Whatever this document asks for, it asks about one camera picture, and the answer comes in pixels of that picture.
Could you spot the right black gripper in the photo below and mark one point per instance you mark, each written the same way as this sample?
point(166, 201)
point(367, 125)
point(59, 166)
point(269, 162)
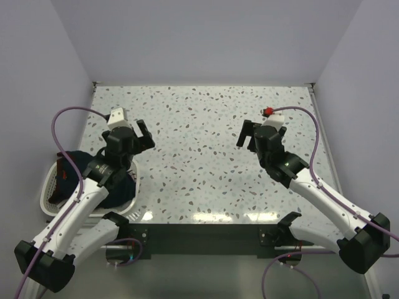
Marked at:
point(247, 130)

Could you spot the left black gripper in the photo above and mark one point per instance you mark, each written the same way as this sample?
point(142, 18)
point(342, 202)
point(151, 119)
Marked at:
point(144, 141)

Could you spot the navy basketball tank top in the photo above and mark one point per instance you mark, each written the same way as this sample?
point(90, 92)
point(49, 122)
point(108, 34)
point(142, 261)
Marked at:
point(67, 181)

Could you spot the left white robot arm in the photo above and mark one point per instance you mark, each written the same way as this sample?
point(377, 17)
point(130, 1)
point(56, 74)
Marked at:
point(51, 257)

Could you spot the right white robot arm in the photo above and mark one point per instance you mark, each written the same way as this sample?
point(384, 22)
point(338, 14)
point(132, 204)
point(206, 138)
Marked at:
point(363, 237)

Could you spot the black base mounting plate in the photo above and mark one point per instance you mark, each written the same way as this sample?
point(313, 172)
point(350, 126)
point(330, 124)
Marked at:
point(145, 240)

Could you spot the white laundry basket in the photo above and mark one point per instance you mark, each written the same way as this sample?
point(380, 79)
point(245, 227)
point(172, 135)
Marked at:
point(53, 209)

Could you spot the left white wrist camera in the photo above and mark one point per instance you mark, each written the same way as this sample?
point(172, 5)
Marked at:
point(117, 118)

